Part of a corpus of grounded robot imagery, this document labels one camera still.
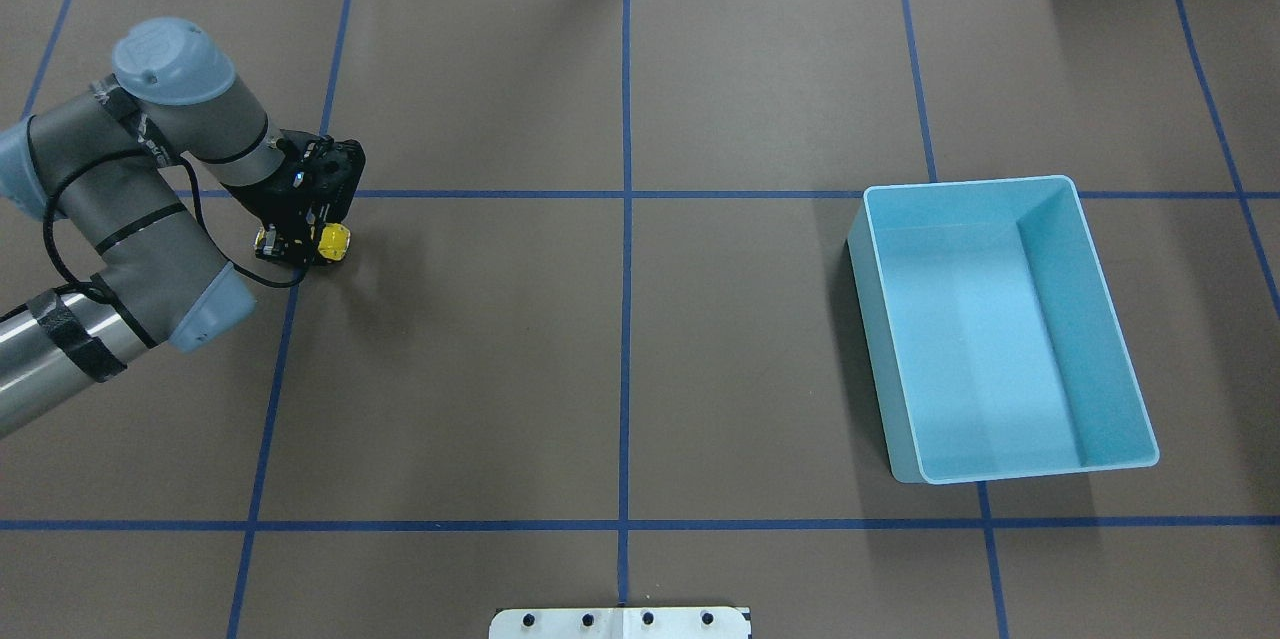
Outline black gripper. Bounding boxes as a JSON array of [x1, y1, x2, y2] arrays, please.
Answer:
[[253, 132, 366, 268]]

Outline yellow beetle toy car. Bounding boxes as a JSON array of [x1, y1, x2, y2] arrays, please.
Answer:
[[316, 223, 352, 265]]

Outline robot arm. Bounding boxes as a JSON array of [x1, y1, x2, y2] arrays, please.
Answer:
[[1, 15, 366, 435]]

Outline light blue plastic bin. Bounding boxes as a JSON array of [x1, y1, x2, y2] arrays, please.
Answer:
[[846, 175, 1161, 485]]

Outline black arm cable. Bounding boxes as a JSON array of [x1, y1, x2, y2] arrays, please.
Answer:
[[26, 114, 301, 312]]

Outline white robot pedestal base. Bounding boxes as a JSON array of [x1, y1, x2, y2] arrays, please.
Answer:
[[488, 606, 754, 638]]

